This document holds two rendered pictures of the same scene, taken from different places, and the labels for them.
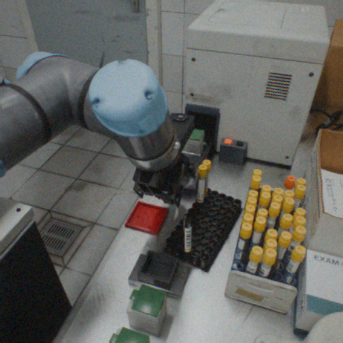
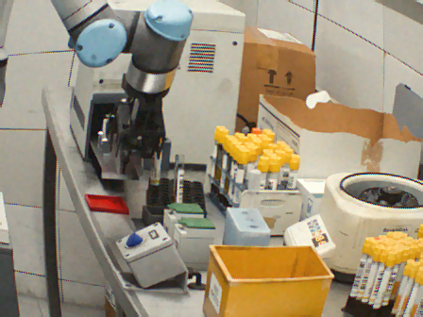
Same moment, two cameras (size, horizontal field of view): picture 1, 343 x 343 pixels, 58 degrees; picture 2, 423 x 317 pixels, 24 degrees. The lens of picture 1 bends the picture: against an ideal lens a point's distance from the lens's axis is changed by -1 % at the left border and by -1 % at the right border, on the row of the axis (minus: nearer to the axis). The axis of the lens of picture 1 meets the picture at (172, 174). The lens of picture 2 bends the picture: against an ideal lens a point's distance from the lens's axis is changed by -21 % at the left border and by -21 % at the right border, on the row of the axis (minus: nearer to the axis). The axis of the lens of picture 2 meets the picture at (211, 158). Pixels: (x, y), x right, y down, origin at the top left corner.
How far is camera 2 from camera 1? 1.45 m
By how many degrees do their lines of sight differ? 40
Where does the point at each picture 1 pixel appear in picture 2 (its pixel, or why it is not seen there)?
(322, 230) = (304, 151)
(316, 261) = (307, 182)
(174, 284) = not seen: hidden behind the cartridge
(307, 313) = (315, 202)
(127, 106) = (182, 17)
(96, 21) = not seen: outside the picture
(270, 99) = (194, 73)
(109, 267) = (107, 230)
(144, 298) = (182, 207)
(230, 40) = not seen: hidden behind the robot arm
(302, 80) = (228, 49)
